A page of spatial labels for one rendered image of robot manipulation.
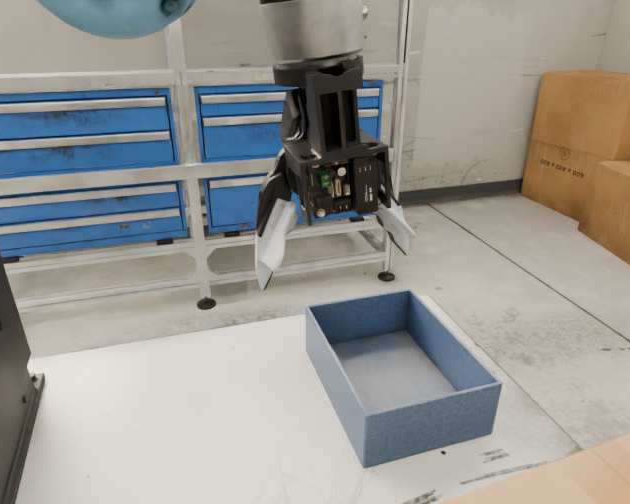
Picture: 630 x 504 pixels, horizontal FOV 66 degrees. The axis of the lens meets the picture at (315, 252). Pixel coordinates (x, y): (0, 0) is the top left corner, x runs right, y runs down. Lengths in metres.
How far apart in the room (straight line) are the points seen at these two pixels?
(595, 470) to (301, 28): 0.34
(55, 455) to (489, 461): 0.44
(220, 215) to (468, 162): 1.90
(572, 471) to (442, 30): 2.87
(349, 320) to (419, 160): 2.56
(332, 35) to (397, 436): 0.36
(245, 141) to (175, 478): 1.50
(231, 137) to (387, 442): 1.51
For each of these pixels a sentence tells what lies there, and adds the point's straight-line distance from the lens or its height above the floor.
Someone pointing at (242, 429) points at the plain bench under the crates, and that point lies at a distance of 0.57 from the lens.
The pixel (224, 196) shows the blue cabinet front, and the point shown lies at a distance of 1.93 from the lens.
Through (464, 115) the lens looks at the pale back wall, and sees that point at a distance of 3.26.
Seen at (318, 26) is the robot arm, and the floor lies 1.10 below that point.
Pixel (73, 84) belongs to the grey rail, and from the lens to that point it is 1.83.
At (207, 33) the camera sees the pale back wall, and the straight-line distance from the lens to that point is 2.69.
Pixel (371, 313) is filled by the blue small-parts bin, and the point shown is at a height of 0.74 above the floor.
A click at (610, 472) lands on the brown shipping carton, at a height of 0.86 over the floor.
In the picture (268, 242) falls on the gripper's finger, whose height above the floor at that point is 0.92.
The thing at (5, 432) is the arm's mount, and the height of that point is 0.75.
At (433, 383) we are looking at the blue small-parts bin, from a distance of 0.62.
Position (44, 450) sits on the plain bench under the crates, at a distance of 0.61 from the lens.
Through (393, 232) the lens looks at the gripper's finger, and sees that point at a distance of 0.48.
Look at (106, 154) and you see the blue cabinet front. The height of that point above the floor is 0.67.
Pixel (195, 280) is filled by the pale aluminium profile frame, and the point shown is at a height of 0.13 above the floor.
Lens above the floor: 1.10
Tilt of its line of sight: 26 degrees down
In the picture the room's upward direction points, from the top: straight up
